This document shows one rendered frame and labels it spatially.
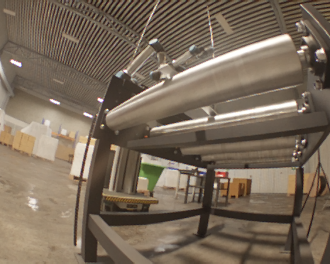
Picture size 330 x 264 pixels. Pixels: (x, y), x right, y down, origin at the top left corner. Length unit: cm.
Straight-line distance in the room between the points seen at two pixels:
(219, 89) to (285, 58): 16
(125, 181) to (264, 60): 186
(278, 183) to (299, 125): 1048
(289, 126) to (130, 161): 180
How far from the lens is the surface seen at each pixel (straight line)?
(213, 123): 63
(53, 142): 882
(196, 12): 871
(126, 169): 193
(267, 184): 1093
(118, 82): 96
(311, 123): 43
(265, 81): 32
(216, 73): 33
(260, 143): 86
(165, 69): 46
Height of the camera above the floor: 61
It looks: 17 degrees up
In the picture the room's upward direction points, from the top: 9 degrees clockwise
